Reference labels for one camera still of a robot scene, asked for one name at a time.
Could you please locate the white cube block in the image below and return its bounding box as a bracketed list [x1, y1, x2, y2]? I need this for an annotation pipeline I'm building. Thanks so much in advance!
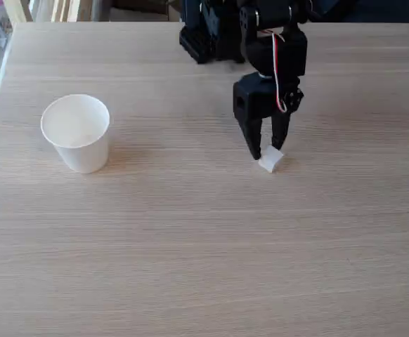
[258, 145, 285, 174]

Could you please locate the dark blue bag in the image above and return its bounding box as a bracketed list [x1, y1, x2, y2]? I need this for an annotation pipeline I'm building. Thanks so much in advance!
[306, 0, 409, 24]

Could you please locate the white paper cup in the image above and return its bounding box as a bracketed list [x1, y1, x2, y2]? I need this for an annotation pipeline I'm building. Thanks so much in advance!
[40, 93, 111, 174]

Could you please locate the red and white wire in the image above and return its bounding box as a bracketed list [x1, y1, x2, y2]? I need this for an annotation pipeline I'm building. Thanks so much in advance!
[260, 29, 288, 114]

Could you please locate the light wooden frame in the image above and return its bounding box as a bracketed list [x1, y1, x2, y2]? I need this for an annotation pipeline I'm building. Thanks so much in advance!
[3, 0, 93, 23]

